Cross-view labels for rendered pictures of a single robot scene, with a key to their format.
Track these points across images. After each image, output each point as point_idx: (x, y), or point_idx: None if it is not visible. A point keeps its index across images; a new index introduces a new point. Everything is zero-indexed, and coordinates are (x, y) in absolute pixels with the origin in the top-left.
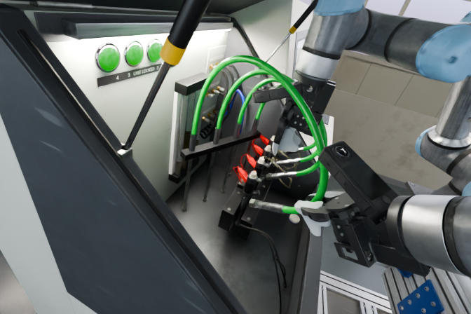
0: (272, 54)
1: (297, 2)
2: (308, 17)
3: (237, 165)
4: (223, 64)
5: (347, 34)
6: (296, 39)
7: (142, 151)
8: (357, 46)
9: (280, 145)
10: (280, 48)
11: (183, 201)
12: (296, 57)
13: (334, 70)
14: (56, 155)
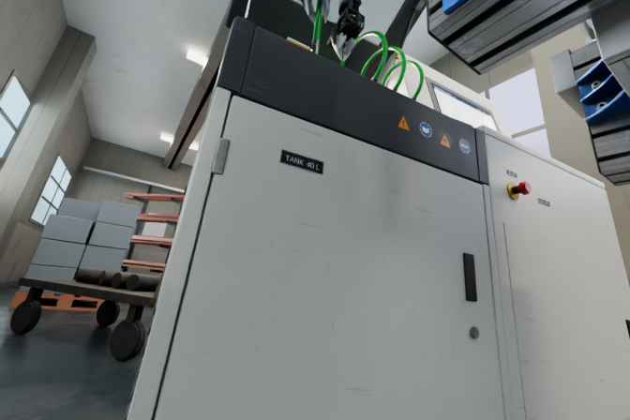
0: (389, 77)
1: (414, 59)
2: (473, 96)
3: None
4: None
5: None
6: (426, 79)
7: None
8: None
9: (338, 46)
10: (398, 75)
11: None
12: (434, 92)
13: None
14: (226, 44)
